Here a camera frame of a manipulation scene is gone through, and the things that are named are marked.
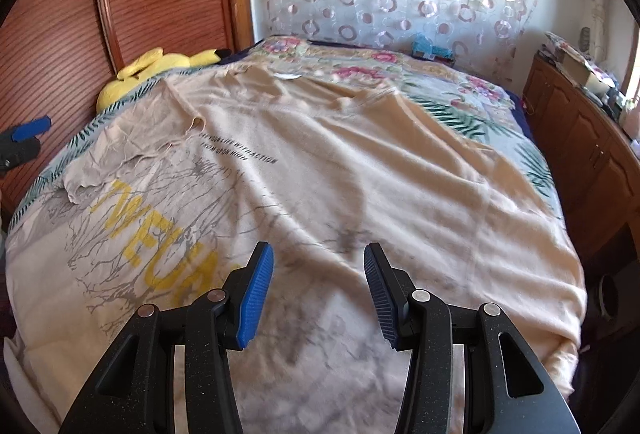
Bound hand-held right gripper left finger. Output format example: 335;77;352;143
60;241;275;434

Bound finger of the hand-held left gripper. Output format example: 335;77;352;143
0;137;42;169
0;116;52;143

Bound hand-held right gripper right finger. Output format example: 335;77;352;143
363;242;583;434

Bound beige printed t-shirt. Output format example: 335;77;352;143
2;64;587;434

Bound yellow plush toy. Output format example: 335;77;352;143
96;48;221;112

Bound dark round container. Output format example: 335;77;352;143
595;271;627;321

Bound floral leaf printed blanket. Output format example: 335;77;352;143
7;36;566;235

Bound blue toy box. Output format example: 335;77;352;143
411;35;458;62

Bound wooden cabinet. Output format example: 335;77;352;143
522;51;640;265

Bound open cardboard box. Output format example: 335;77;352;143
544;31;610;88

